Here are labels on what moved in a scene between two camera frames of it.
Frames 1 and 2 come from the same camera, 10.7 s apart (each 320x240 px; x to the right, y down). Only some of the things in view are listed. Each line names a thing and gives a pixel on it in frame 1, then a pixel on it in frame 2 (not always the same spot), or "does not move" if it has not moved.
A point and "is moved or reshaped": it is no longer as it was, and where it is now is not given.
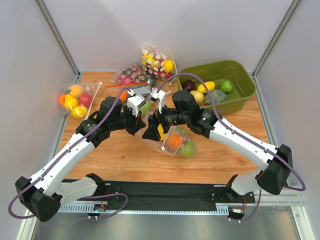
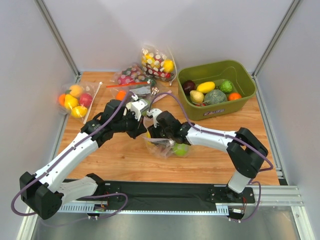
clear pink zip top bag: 179,142 is moved or reshaped
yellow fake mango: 210,85 does not move
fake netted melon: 218,96 does not move
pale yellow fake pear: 199,95 does not move
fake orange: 175,141 is moved or reshaped
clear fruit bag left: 76,98 does not move
